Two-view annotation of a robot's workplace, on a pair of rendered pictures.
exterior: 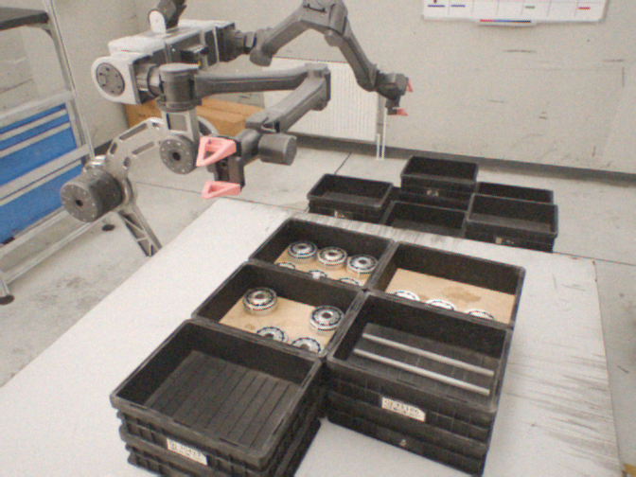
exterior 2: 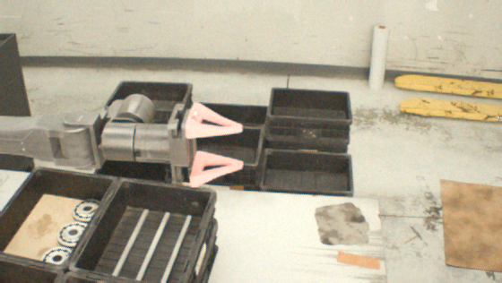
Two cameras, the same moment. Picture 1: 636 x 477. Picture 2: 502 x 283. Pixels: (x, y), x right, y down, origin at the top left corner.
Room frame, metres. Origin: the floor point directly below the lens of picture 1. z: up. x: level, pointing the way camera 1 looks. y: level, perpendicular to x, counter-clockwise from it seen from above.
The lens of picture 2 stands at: (1.03, 0.85, 1.90)
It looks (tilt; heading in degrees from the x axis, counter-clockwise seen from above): 33 degrees down; 256
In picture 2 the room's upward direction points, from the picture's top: straight up
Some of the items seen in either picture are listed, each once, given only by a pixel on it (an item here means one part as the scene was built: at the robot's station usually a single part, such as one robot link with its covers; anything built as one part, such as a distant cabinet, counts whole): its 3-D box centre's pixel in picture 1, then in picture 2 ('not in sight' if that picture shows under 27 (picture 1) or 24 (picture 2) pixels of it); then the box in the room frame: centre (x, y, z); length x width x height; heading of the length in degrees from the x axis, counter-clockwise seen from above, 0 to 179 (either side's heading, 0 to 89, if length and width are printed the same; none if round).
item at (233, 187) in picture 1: (216, 180); (210, 156); (0.91, 0.18, 1.43); 0.09 x 0.07 x 0.07; 160
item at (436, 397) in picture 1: (420, 346); (146, 231); (1.01, -0.26, 0.92); 0.40 x 0.30 x 0.02; 65
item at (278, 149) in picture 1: (271, 144); (110, 129); (1.05, 0.09, 1.45); 0.12 x 0.11 x 0.09; 160
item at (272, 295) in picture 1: (259, 297); not in sight; (1.30, 0.17, 0.86); 0.10 x 0.10 x 0.01
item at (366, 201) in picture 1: (349, 225); not in sight; (2.56, -0.19, 0.37); 0.40 x 0.30 x 0.45; 69
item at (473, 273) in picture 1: (445, 295); (53, 227); (1.29, -0.39, 0.87); 0.40 x 0.30 x 0.11; 65
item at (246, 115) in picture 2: not in sight; (229, 146); (0.52, -1.50, 0.31); 0.40 x 0.30 x 0.34; 159
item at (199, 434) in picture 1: (220, 380); not in sight; (0.91, 0.23, 0.92); 0.40 x 0.30 x 0.02; 65
